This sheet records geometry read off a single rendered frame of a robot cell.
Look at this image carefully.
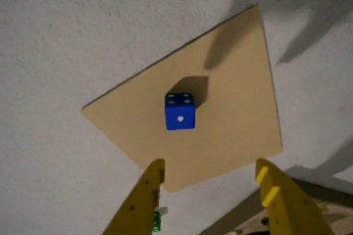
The green die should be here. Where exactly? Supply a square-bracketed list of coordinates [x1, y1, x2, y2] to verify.
[153, 211, 161, 232]

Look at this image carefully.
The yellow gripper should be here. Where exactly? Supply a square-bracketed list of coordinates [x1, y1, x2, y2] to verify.
[101, 158, 335, 235]

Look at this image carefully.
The blue die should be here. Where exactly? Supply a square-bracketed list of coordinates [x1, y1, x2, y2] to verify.
[165, 93, 195, 130]

